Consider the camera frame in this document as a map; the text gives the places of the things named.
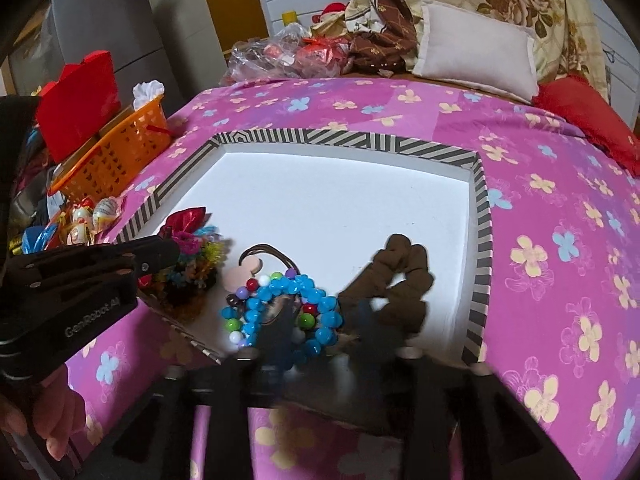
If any orange plastic basket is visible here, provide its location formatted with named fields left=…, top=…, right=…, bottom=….
left=49, top=93, right=174, bottom=204

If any dark brown scrunchie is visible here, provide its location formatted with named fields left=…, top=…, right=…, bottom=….
left=337, top=233, right=435, bottom=333

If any pink floral bedsheet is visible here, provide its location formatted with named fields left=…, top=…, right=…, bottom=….
left=65, top=77, right=640, bottom=480

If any multicolour bead bracelet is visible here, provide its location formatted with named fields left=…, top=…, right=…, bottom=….
left=221, top=270, right=321, bottom=350

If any blue plastic bag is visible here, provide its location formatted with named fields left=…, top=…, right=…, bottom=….
left=21, top=225, right=60, bottom=257

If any striped cardboard box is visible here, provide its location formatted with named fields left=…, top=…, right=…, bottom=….
left=114, top=129, right=494, bottom=367

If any person's left hand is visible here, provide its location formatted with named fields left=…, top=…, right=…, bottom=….
left=0, top=364, right=89, bottom=462

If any blue bead bracelet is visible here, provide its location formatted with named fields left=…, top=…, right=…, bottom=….
left=222, top=272, right=344, bottom=362

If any egg-shaped ornament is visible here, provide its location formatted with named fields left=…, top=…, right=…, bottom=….
left=70, top=205, right=97, bottom=247
left=94, top=197, right=124, bottom=225

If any red santa plush toy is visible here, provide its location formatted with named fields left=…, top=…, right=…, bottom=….
left=312, top=2, right=352, bottom=37

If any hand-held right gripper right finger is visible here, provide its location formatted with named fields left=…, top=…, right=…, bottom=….
left=349, top=300, right=562, bottom=480

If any white pillow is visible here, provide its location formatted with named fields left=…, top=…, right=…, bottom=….
left=411, top=0, right=542, bottom=106

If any red satin hair bow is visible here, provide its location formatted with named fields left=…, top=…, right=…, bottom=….
left=159, top=206, right=209, bottom=241

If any clear plastic bag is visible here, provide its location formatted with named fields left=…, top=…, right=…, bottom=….
left=221, top=25, right=351, bottom=87

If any white tissue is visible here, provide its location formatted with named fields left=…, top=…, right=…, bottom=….
left=132, top=80, right=166, bottom=107

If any red cushion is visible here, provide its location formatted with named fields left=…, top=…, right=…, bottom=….
left=531, top=75, right=640, bottom=177

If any red gift bag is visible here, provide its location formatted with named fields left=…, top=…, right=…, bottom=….
left=36, top=51, right=124, bottom=164

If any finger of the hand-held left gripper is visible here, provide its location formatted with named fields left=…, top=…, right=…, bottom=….
left=7, top=236, right=182, bottom=307

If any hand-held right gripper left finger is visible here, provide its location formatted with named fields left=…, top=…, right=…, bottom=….
left=107, top=299, right=302, bottom=480

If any brown patterned quilt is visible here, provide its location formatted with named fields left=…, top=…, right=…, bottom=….
left=349, top=0, right=427, bottom=75

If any pink mouse-shaped hair tie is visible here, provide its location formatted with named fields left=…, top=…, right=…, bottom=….
left=222, top=243, right=302, bottom=292

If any black crocheted flower scrunchie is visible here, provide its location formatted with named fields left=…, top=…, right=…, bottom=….
left=165, top=227, right=226, bottom=307

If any yellow wooden door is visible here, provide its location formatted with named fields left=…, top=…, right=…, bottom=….
left=199, top=0, right=272, bottom=58

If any grey refrigerator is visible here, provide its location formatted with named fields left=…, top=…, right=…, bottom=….
left=42, top=0, right=227, bottom=121

